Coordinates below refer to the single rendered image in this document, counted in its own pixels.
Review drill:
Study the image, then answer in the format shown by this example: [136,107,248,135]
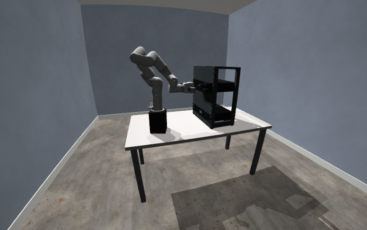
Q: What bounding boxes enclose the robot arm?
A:
[130,46,184,112]

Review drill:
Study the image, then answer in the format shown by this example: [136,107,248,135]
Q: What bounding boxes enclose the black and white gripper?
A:
[183,82,201,93]

